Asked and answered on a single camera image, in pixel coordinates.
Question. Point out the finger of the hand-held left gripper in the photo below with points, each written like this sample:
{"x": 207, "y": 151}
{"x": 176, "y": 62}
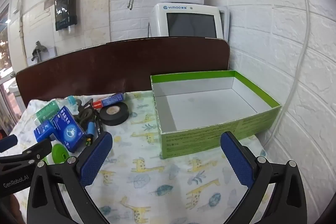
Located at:
{"x": 34, "y": 153}
{"x": 8, "y": 143}

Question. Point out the metal faucet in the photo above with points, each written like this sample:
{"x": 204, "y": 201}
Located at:
{"x": 39, "y": 49}

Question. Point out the green label plastic bottle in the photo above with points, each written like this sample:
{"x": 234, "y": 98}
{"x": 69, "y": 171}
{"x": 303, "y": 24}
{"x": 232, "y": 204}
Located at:
{"x": 46, "y": 112}

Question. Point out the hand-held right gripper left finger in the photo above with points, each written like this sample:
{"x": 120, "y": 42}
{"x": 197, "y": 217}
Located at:
{"x": 95, "y": 158}

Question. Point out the giraffe print cloth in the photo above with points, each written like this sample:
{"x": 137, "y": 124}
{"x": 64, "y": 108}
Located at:
{"x": 147, "y": 169}

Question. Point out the green cardboard box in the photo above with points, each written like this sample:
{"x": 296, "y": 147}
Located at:
{"x": 210, "y": 137}

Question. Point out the red blue playing card box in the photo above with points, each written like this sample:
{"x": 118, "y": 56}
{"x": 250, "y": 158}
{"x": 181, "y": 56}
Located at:
{"x": 110, "y": 100}

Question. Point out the small blue box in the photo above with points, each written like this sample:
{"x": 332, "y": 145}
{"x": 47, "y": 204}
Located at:
{"x": 43, "y": 132}

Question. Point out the green white round device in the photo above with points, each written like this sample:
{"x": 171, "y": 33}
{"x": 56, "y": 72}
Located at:
{"x": 59, "y": 153}

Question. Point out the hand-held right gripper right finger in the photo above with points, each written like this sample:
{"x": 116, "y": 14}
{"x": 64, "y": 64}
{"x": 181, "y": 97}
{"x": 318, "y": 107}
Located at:
{"x": 237, "y": 161}

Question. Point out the black tape roll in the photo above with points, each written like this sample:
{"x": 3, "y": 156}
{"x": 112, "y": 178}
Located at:
{"x": 110, "y": 121}

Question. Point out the white water purifier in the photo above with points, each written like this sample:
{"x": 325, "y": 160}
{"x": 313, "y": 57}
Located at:
{"x": 189, "y": 10}

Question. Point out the brown wooden headboard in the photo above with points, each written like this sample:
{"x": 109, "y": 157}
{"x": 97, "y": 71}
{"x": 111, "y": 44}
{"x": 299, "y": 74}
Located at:
{"x": 105, "y": 66}

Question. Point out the dark wall cup dispenser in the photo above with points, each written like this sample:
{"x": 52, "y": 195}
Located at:
{"x": 65, "y": 11}

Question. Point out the dark hair claw clip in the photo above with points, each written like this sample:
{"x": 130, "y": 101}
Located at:
{"x": 84, "y": 115}

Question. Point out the glass door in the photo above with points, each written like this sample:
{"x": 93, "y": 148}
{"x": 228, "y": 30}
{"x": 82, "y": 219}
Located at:
{"x": 4, "y": 29}

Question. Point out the large blue medicine box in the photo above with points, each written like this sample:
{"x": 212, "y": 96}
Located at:
{"x": 67, "y": 129}

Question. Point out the black blue pen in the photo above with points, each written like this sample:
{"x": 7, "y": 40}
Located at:
{"x": 90, "y": 129}

